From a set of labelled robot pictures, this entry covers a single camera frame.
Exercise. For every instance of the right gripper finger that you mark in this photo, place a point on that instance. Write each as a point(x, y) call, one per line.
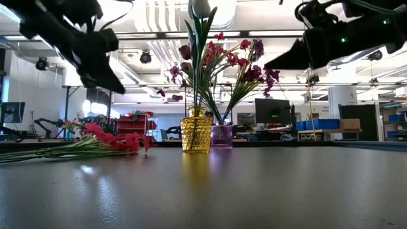
point(292, 58)

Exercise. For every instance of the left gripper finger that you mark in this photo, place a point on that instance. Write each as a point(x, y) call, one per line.
point(101, 74)
point(87, 83)

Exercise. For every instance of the red flower bunch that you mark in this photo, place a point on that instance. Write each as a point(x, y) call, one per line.
point(127, 143)
point(213, 52)

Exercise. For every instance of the pink tulip flower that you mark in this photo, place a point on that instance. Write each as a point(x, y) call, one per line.
point(184, 66)
point(185, 52)

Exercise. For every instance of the white tulip flower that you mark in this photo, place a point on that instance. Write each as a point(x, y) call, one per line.
point(201, 8)

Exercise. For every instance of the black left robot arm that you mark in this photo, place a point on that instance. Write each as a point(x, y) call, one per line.
point(47, 8)

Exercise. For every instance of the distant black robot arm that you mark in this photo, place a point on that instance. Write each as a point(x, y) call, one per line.
point(47, 122)

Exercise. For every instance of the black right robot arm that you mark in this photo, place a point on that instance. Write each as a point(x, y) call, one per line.
point(375, 6)

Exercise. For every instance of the distant flower vase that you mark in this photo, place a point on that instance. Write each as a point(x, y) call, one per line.
point(70, 127)

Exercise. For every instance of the purple ribbed glass vase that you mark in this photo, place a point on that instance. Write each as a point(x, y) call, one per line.
point(222, 136)

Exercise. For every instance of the yellow glass vase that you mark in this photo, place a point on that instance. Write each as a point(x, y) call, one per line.
point(195, 136)

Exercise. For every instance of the black ceiling spotlight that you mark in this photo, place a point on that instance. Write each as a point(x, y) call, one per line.
point(375, 55)
point(41, 63)
point(145, 57)

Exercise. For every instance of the black computer monitor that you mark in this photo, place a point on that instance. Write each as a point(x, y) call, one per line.
point(273, 111)
point(12, 112)

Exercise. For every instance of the red bin rack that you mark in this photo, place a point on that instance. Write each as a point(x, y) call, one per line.
point(133, 122)

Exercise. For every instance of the small blue plastic bin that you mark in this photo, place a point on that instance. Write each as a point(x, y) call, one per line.
point(300, 126)

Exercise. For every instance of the large blue plastic bin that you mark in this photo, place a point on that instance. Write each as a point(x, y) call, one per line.
point(322, 124)

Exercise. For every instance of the grey rolling cart table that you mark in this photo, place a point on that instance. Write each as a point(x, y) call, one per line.
point(318, 132)

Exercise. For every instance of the black upright panel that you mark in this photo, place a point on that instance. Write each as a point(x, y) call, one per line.
point(369, 121)

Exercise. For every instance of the cardboard box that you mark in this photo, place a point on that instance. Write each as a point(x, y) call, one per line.
point(349, 124)

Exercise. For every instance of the shelf with blue bins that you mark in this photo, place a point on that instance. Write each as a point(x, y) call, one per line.
point(394, 119)

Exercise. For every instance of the person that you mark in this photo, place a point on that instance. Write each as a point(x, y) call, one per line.
point(209, 114)

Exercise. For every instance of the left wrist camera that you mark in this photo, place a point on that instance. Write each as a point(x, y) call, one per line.
point(106, 39)

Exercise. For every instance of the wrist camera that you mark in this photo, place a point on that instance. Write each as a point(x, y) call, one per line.
point(321, 17)
point(106, 39)

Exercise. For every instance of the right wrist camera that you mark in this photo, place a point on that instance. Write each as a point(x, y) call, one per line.
point(321, 17)

